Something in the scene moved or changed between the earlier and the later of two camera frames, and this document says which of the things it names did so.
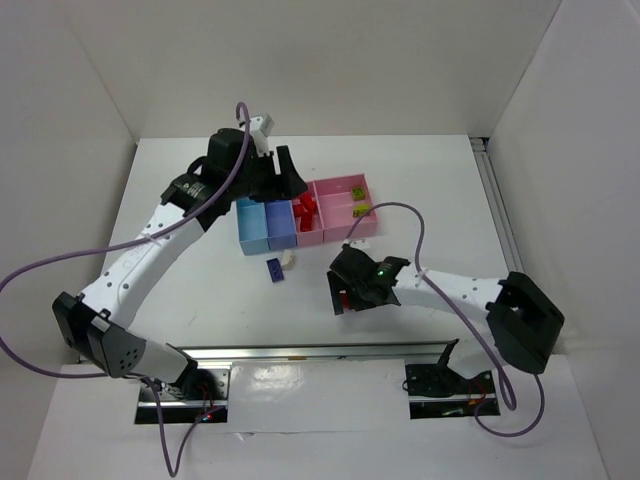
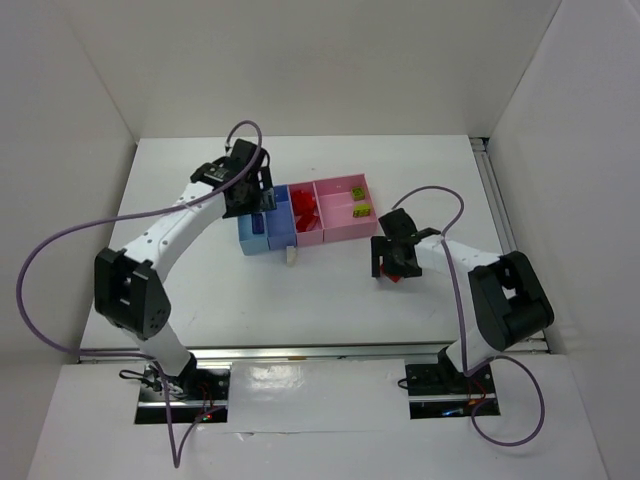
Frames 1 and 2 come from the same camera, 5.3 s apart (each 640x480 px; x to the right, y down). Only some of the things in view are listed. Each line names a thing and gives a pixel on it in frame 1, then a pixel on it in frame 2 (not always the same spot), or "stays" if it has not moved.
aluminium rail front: (388, 349) stays
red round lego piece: (305, 210) stays
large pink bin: (336, 205) stays
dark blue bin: (280, 224) stays
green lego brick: (358, 194) stays
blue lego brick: (275, 270) to (257, 223)
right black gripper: (347, 282) to (395, 257)
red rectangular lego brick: (344, 298) to (305, 222)
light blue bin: (252, 226) stays
